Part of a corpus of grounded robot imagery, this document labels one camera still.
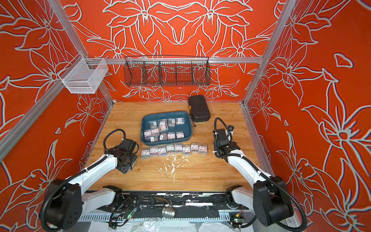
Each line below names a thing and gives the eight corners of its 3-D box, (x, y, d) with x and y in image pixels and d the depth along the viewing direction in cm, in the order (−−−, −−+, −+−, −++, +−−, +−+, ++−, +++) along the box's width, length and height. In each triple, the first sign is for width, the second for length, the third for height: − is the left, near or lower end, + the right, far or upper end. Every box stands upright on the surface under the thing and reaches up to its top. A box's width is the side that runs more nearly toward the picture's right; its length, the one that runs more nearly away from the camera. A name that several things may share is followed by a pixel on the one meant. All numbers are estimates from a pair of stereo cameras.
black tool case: (191, 122, 108) (192, 117, 103) (188, 100, 123) (188, 95, 119) (210, 121, 109) (211, 116, 104) (203, 99, 124) (204, 94, 120)
